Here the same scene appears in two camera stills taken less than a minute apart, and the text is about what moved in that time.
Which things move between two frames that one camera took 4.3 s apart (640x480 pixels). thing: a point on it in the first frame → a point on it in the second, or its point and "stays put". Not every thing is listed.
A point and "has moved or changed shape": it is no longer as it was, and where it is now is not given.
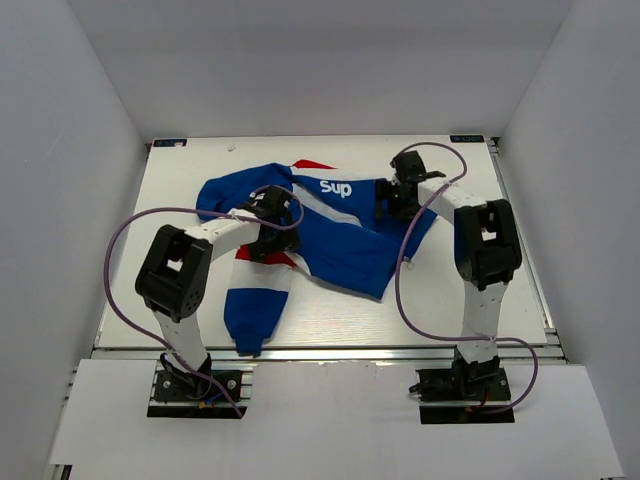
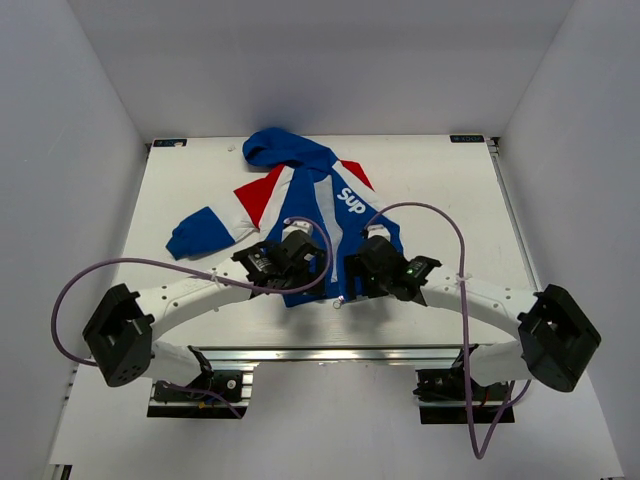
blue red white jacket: x=345 y=237 has moved or changed shape
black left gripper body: x=280 y=240 → x=297 y=278
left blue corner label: x=167 y=143 stays put
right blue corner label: x=467 y=139 stays put
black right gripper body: x=397 y=206 → x=373 y=285
